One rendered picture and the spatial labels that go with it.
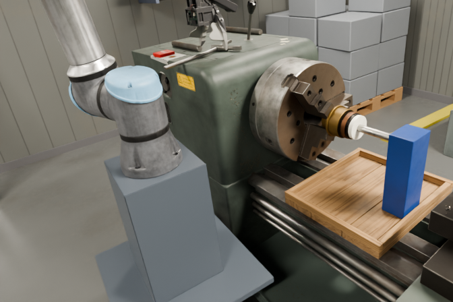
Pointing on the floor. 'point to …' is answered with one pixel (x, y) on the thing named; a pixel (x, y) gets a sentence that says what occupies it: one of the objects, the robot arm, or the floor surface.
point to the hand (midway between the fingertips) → (215, 48)
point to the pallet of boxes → (354, 33)
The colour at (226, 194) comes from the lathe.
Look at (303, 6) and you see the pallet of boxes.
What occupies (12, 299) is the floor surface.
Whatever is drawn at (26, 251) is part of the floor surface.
